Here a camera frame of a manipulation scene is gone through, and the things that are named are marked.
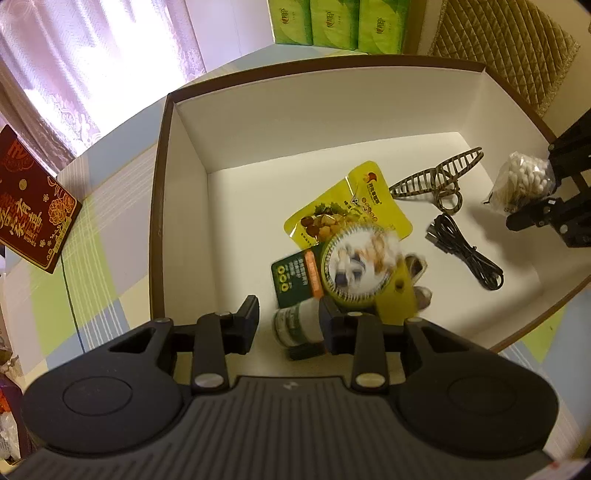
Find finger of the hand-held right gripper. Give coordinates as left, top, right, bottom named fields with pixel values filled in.
left=547, top=121, right=591, bottom=186
left=505, top=197, right=572, bottom=233

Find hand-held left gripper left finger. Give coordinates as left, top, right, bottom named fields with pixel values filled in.
left=111, top=295, right=262, bottom=394

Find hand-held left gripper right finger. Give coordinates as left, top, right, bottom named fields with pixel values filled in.
left=318, top=295, right=486, bottom=394

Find bag of cotton swabs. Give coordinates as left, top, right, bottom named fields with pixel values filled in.
left=482, top=152, right=556, bottom=214

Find dark green sachet packet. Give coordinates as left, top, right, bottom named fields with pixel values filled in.
left=270, top=247, right=327, bottom=348

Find yellow-green pet food can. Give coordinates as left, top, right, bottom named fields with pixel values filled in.
left=318, top=225, right=417, bottom=325

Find black cable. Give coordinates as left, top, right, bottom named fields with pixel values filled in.
left=424, top=213, right=505, bottom=292

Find large brown cardboard box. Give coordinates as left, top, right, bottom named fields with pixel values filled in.
left=148, top=54, right=591, bottom=352

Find small brown sandals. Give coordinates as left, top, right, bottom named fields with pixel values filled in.
left=403, top=253, right=435, bottom=311

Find brown hair claw clip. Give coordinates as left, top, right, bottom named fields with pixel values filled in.
left=389, top=146, right=485, bottom=216

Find yellow snack packet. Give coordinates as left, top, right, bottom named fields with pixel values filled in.
left=283, top=160, right=413, bottom=246

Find quilted tan chair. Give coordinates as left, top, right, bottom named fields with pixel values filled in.
left=427, top=0, right=582, bottom=117

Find red gift box gold print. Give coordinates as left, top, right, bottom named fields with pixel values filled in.
left=0, top=123, right=83, bottom=274

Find bundle of green tissue packs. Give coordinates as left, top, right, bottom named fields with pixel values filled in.
left=270, top=0, right=413, bottom=55

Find pink sheer curtain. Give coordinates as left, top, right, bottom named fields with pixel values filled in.
left=0, top=0, right=279, bottom=172

